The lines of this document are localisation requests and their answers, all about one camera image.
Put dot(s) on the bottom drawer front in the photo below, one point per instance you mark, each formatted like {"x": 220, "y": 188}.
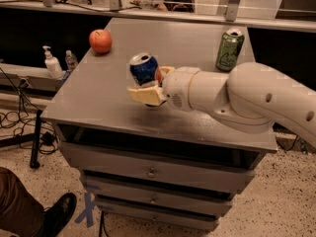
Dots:
{"x": 157, "y": 214}

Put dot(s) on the grey drawer cabinet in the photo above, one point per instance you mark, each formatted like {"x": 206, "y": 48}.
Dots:
{"x": 93, "y": 107}

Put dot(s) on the brown trouser leg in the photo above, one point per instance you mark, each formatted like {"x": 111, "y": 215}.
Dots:
{"x": 20, "y": 213}

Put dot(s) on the black leather shoe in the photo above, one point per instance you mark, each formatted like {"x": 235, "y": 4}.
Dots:
{"x": 58, "y": 216}

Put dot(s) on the top drawer front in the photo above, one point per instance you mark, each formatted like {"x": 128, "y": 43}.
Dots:
{"x": 156, "y": 169}

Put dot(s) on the black stand leg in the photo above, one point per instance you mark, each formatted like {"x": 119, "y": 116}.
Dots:
{"x": 34, "y": 163}

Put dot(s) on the blue pepsi can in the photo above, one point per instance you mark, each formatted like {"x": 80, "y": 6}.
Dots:
{"x": 144, "y": 70}

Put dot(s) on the clear plastic bottle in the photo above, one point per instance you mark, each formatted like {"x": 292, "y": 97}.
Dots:
{"x": 71, "y": 60}

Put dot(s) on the middle drawer front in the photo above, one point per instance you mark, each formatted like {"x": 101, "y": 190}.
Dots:
{"x": 111, "y": 189}

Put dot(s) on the red apple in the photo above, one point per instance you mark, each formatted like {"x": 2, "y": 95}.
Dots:
{"x": 100, "y": 41}

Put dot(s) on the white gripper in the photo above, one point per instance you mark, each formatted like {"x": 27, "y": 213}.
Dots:
{"x": 177, "y": 87}

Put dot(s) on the white pump bottle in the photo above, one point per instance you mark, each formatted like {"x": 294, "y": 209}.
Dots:
{"x": 52, "y": 64}

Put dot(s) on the drawer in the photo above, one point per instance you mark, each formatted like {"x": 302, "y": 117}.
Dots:
{"x": 156, "y": 169}
{"x": 111, "y": 189}
{"x": 157, "y": 214}

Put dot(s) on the green soda can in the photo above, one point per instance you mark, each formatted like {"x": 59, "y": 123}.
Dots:
{"x": 229, "y": 49}

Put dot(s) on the blue tape cross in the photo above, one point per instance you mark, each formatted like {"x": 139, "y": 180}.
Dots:
{"x": 88, "y": 214}

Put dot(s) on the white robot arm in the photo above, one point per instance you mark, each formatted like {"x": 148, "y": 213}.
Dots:
{"x": 250, "y": 98}

